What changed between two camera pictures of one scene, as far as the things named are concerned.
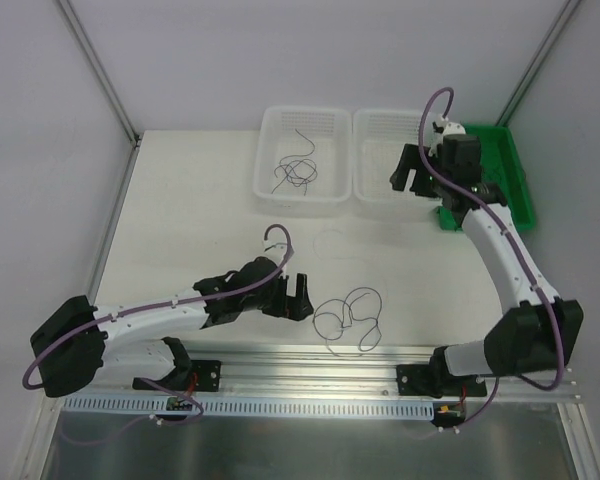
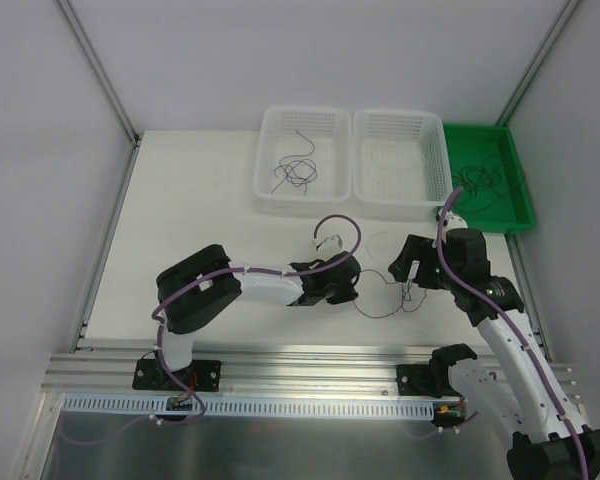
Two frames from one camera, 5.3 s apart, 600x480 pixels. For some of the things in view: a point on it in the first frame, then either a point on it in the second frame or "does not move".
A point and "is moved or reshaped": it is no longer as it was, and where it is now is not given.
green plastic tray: (499, 164) does not move
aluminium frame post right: (554, 31) does not move
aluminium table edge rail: (338, 370) does not move
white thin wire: (313, 243) is moved or reshaped
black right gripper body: (421, 170) to (419, 265)
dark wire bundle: (350, 326) to (401, 298)
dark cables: (297, 168) does not move
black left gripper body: (284, 298) to (341, 279)
